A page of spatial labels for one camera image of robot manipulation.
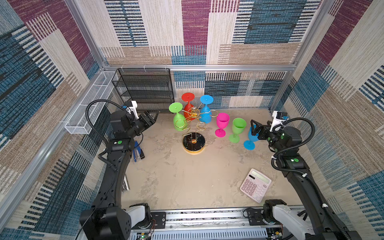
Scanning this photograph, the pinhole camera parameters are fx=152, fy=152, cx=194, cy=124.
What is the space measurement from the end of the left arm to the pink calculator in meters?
0.60

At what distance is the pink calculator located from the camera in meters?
0.81

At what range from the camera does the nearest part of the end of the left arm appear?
2.10 ft
